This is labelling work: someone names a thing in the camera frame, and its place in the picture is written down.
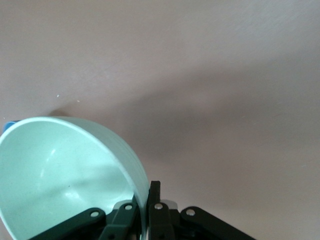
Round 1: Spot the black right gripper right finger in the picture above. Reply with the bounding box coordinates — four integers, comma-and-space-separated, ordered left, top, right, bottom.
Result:
147, 180, 258, 240

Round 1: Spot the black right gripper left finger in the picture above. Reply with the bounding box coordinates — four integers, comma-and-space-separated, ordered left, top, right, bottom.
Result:
29, 197, 141, 240

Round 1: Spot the green bowl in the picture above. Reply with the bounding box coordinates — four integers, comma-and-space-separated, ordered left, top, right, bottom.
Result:
0, 116, 151, 240

